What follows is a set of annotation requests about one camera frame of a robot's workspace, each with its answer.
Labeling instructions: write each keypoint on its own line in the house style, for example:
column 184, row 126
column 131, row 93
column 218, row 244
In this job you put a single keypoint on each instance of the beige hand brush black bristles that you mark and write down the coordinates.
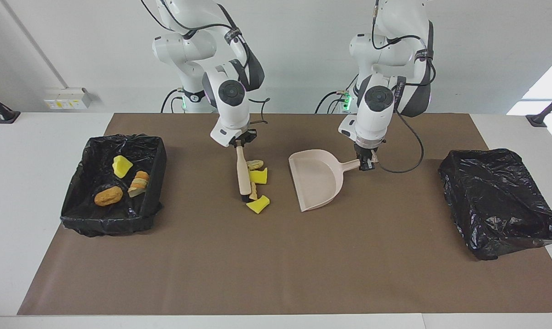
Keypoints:
column 244, row 176

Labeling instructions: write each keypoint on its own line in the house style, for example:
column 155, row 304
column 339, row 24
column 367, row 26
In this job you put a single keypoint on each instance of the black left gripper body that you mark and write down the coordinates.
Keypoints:
column 366, row 151

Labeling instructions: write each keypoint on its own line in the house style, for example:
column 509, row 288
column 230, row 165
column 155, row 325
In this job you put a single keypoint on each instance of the black clamp stand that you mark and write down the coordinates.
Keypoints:
column 2, row 112
column 543, row 116

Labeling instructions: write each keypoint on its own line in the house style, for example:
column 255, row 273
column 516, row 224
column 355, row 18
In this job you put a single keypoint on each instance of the yellow sponge piece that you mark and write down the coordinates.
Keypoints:
column 258, row 205
column 259, row 176
column 121, row 167

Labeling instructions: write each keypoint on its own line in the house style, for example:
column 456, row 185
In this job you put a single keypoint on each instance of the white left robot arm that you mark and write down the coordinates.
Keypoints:
column 376, row 105

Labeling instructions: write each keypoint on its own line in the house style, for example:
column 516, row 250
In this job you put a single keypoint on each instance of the beige plastic dustpan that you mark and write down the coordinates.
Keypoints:
column 317, row 178

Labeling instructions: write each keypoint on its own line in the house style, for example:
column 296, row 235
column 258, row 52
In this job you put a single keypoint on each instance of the beige foam scrap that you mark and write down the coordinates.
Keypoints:
column 254, row 191
column 139, row 183
column 255, row 164

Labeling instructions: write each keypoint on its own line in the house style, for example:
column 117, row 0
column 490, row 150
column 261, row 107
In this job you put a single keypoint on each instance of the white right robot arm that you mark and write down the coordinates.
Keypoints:
column 230, row 96

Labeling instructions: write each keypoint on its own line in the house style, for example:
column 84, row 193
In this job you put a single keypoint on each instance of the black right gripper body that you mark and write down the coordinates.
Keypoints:
column 246, row 136

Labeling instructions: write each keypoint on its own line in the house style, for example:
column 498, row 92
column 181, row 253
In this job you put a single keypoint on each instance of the black bag lined bin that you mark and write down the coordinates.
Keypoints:
column 84, row 164
column 495, row 196

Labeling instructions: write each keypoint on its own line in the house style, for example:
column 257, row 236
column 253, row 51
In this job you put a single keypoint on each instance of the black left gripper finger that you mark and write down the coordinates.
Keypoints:
column 363, row 164
column 373, row 162

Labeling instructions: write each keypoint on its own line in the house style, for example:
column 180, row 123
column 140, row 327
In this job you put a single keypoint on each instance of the brown paper table mat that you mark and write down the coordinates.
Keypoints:
column 276, row 274

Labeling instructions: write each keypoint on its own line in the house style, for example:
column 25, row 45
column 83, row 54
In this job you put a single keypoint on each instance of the white wall socket box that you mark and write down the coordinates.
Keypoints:
column 68, row 98

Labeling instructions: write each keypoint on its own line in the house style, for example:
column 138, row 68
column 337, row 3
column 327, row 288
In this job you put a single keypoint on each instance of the brown bread-like trash piece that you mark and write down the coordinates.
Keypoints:
column 108, row 196

